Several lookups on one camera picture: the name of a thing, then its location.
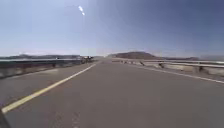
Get brown hill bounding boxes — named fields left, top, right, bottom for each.
left=107, top=51, right=161, bottom=61

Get distant low hills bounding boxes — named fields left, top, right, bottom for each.
left=6, top=54, right=83, bottom=61

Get metal guardrail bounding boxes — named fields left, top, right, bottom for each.
left=114, top=58, right=224, bottom=76
left=0, top=57, right=88, bottom=79

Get grey asphalt road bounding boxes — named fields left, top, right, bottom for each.
left=0, top=59, right=224, bottom=128

